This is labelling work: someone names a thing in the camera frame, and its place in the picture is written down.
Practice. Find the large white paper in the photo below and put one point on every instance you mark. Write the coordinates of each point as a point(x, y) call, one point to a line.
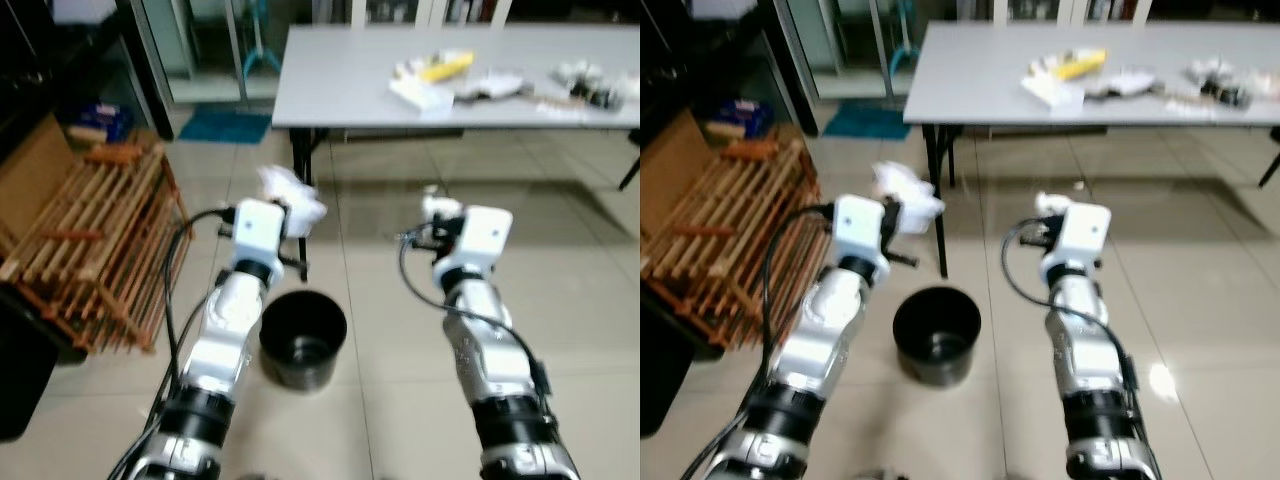
point(912, 198)
point(295, 200)

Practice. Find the small white paper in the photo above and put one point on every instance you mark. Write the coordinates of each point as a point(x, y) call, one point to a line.
point(1050, 205)

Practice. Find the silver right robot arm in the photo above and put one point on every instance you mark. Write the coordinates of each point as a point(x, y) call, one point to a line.
point(495, 360)
point(1085, 350)

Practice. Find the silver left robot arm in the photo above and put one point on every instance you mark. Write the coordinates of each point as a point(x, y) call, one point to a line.
point(225, 340)
point(825, 340)

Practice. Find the black round rubbish bin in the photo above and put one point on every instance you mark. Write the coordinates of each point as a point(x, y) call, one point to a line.
point(937, 340)
point(303, 345)

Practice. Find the teal floor mat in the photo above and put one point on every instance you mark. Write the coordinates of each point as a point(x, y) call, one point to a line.
point(862, 120)
point(225, 125)

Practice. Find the grey folding table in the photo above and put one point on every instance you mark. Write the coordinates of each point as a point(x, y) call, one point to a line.
point(970, 80)
point(340, 80)

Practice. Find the wooden slatted rack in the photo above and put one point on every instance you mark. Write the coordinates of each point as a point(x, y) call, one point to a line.
point(100, 250)
point(740, 250)

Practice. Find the orange roll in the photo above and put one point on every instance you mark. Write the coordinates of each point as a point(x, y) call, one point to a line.
point(752, 151)
point(115, 154)

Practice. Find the white printed wrapper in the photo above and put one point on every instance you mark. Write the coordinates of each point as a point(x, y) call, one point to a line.
point(490, 86)
point(1125, 83)

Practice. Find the yellow snack packet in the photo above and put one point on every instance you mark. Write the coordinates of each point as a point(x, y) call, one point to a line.
point(1078, 65)
point(446, 67)

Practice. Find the brown wooden stick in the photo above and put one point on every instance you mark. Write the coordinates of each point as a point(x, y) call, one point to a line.
point(1185, 98)
point(555, 101)

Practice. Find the teal mop stand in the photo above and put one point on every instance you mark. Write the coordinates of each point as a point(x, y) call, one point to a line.
point(905, 40)
point(258, 45)

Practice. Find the blue box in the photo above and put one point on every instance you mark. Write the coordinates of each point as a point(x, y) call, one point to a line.
point(745, 118)
point(100, 122)

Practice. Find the sliding glass door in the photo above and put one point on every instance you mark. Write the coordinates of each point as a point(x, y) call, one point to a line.
point(850, 45)
point(205, 50)

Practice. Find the black white crumpled wrapper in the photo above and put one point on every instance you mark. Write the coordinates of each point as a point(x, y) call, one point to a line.
point(1225, 82)
point(595, 85)

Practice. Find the white glass-door cabinet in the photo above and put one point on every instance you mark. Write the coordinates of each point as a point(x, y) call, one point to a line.
point(430, 10)
point(1075, 10)

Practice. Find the brown cardboard sheet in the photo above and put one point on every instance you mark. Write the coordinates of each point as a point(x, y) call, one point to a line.
point(35, 180)
point(668, 170)

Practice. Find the black cabinet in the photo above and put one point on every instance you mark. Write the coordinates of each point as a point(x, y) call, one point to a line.
point(700, 45)
point(60, 50)

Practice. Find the black plastic container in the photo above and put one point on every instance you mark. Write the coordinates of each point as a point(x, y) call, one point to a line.
point(25, 370)

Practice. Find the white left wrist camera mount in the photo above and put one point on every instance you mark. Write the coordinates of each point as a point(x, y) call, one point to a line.
point(858, 228)
point(257, 230)

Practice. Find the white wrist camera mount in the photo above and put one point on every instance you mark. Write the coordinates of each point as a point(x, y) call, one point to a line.
point(257, 230)
point(858, 228)
point(487, 236)
point(1088, 232)

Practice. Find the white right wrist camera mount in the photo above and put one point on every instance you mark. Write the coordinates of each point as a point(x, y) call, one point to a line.
point(487, 236)
point(1088, 232)

